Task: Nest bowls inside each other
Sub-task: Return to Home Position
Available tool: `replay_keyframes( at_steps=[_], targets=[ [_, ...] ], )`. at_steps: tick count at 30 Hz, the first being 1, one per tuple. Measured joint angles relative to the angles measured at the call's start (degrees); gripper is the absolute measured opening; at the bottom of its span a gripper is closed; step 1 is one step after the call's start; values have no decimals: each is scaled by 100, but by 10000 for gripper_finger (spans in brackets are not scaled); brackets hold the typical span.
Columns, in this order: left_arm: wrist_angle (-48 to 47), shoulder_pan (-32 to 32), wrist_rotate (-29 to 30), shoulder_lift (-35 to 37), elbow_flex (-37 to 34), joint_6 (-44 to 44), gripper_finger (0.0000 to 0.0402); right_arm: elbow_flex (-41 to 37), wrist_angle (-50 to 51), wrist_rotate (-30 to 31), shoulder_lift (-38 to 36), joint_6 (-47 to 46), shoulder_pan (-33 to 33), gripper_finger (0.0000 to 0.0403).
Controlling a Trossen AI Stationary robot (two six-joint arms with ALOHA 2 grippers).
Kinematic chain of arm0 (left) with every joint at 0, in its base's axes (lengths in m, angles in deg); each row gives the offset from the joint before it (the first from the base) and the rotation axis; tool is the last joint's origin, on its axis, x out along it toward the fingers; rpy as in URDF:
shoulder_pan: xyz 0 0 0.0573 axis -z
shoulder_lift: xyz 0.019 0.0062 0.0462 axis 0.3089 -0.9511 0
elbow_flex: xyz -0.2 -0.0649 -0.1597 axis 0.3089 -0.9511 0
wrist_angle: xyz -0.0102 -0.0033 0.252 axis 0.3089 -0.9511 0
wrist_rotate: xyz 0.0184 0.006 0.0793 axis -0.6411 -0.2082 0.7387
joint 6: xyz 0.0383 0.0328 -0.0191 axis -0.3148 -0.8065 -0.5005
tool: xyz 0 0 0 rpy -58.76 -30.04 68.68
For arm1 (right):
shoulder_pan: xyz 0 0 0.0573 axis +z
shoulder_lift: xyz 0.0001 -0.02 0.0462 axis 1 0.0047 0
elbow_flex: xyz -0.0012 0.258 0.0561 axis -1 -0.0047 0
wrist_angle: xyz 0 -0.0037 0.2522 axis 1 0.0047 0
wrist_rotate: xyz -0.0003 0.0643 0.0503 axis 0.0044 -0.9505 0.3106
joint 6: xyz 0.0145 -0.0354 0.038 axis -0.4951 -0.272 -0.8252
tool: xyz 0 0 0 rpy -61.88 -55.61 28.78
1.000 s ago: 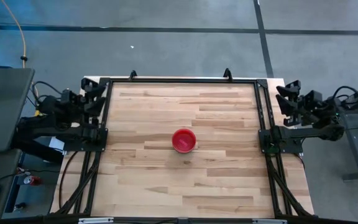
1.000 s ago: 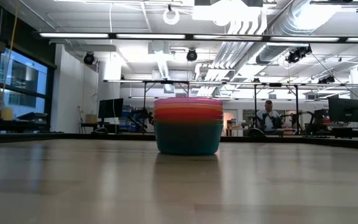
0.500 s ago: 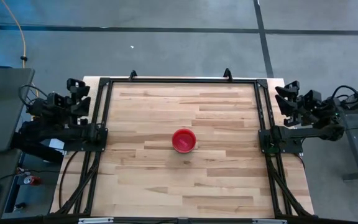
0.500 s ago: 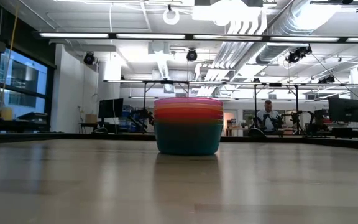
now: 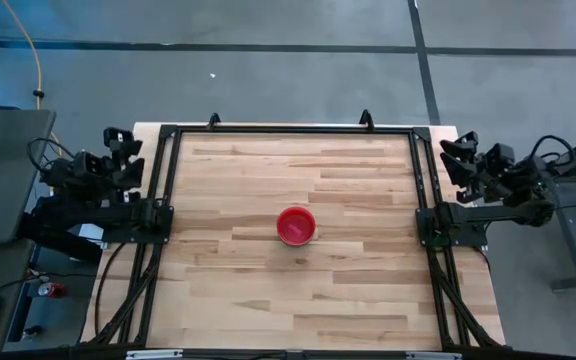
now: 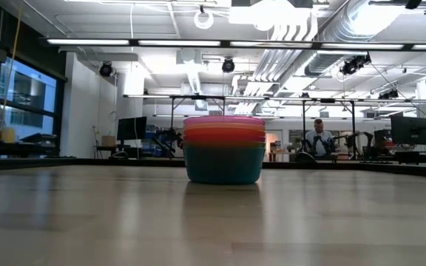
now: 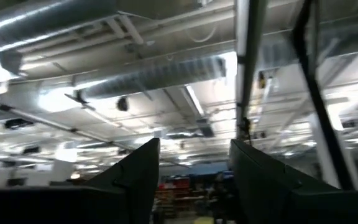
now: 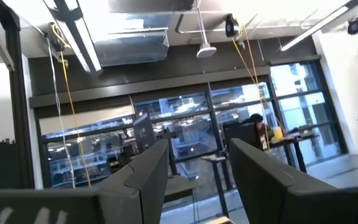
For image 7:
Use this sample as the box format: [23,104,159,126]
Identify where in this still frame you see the round black ceiling device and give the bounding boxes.
[116,96,130,112]

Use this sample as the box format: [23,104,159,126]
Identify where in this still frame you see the long ceiling light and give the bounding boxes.
[183,85,205,116]

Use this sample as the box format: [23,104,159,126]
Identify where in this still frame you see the red parts shelving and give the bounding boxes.
[155,177,192,215]

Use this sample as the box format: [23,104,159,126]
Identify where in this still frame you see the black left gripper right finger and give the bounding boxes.
[229,139,358,224]

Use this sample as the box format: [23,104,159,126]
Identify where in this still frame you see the black aluminium table frame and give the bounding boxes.
[234,0,356,191]

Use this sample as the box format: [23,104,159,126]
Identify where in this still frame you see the ribbed silver ventilation duct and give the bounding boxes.
[81,55,226,100]

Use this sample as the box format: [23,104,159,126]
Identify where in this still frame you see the large silver ventilation duct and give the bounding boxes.
[0,0,117,52]

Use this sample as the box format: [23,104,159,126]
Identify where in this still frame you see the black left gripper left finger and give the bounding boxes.
[80,138,161,224]

